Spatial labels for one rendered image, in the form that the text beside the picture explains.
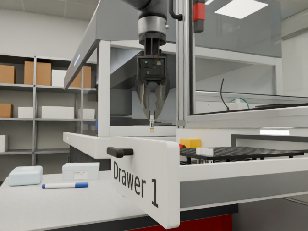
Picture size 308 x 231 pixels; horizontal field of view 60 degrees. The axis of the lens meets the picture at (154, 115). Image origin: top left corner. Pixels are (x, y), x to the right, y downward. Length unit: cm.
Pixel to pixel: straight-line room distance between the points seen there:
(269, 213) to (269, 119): 22
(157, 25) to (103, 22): 69
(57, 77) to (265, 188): 393
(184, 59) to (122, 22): 48
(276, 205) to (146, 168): 36
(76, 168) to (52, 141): 364
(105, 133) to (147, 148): 89
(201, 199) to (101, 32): 108
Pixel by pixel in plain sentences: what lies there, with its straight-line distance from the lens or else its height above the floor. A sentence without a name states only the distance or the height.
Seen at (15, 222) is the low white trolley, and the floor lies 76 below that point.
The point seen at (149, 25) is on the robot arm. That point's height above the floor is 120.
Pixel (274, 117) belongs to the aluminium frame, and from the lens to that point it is 67.
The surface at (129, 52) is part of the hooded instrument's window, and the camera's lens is 138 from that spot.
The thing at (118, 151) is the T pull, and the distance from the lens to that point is 43.
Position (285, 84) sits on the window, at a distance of 67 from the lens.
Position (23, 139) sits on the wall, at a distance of 465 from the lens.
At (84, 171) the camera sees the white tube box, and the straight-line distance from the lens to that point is 101.
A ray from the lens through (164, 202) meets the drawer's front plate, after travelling 36.
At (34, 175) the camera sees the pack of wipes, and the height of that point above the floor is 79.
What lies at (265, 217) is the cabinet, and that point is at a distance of 71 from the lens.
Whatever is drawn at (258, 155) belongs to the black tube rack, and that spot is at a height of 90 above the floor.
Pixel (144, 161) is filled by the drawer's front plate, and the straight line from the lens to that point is 42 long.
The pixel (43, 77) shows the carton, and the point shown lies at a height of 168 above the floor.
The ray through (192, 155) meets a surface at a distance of 48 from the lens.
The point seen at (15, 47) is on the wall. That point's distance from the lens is 483.
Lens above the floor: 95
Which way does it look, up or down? 3 degrees up
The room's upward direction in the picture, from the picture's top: straight up
